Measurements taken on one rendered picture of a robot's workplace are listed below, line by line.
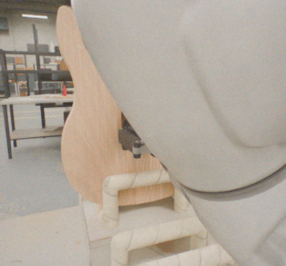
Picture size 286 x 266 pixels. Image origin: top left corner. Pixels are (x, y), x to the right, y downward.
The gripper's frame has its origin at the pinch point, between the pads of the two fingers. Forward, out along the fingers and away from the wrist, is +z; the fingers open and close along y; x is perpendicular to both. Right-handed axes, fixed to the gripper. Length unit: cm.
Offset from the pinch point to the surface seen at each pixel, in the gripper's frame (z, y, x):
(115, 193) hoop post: -2.7, -7.2, -12.9
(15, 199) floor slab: 219, -68, -125
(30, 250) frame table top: 8.4, -25.5, -30.0
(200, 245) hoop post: -10.8, 8.4, -22.7
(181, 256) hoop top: -17.5, 0.3, -17.6
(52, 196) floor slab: 211, -32, -125
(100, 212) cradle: -1.2, -10.3, -17.6
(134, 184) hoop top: -3.0, -3.1, -11.4
